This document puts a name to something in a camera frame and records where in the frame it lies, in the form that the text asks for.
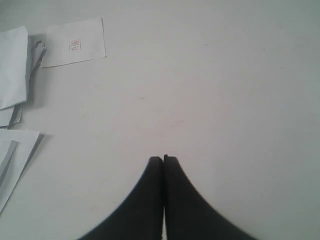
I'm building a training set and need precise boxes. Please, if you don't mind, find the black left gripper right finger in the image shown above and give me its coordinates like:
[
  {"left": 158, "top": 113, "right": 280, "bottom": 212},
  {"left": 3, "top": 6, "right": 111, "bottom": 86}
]
[{"left": 163, "top": 155, "right": 254, "bottom": 240}]

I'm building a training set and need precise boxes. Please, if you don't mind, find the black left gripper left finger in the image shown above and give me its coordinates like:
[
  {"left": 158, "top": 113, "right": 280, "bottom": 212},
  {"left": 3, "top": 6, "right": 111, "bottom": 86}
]
[{"left": 81, "top": 156, "right": 164, "bottom": 240}]

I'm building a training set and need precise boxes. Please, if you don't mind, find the white paper stack lower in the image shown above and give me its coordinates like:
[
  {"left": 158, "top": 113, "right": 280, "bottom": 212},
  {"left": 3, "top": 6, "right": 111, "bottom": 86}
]
[{"left": 0, "top": 129, "right": 43, "bottom": 212}]

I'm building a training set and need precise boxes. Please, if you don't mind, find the white paper stack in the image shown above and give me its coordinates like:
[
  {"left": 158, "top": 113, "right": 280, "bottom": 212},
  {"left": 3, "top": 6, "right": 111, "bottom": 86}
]
[
  {"left": 0, "top": 26, "right": 47, "bottom": 128},
  {"left": 0, "top": 129, "right": 43, "bottom": 212}
]

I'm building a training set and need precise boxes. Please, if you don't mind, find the stamped white paper slip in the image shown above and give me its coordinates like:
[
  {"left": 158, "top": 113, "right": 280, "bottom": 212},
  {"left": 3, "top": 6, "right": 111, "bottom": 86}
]
[{"left": 42, "top": 17, "right": 107, "bottom": 68}]

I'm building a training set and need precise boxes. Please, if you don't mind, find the white paper stack upper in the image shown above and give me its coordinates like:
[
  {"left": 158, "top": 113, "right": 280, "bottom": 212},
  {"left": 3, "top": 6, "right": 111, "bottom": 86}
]
[{"left": 0, "top": 26, "right": 47, "bottom": 128}]

